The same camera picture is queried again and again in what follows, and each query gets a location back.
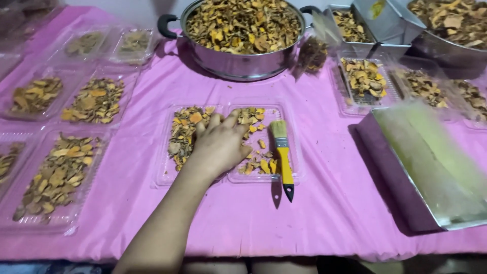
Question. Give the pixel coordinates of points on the round steel bowl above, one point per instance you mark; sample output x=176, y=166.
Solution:
x=452, y=55

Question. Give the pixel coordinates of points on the pink table cloth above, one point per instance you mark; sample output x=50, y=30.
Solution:
x=327, y=198

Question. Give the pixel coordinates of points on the open clear plastic clamshell box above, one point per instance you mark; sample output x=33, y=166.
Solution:
x=296, y=152

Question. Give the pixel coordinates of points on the dried slices filling steel bowl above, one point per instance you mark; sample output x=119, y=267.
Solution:
x=452, y=19

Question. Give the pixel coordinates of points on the clear bag of dried slices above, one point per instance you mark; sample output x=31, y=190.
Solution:
x=312, y=55

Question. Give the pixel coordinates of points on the flat rectangular steel tray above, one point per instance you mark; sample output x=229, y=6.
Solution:
x=430, y=163

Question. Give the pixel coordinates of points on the pile of dried yellow slices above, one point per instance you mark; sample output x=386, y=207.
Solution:
x=262, y=163
x=182, y=133

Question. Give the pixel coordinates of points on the dried slices filling steel pot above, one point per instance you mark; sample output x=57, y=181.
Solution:
x=243, y=26

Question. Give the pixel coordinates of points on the group of filled clear trays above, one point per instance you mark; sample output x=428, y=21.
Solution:
x=57, y=175

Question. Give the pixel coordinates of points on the rectangular steel box with slices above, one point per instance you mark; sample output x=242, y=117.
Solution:
x=350, y=26

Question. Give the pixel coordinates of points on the clear plastic container with slices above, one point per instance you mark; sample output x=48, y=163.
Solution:
x=475, y=99
x=424, y=89
x=365, y=82

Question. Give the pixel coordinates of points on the person's left hand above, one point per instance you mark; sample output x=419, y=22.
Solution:
x=218, y=148

